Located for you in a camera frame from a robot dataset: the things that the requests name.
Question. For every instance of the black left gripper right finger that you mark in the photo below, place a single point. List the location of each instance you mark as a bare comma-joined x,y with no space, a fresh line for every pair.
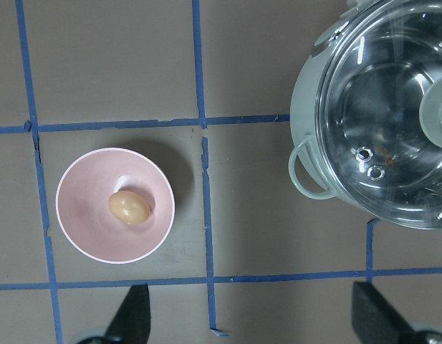
375,320

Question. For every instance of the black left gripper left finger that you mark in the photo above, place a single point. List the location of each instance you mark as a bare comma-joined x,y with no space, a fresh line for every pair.
131,323

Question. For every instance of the beige egg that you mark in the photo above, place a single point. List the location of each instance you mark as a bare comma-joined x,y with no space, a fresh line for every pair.
129,207

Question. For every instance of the glass pot lid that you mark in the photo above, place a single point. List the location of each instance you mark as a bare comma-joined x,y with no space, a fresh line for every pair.
385,107

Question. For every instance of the pale green electric pot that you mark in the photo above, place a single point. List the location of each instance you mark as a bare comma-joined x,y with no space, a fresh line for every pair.
306,118

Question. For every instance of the pink ceramic bowl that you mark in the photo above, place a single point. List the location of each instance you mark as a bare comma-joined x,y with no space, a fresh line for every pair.
84,215

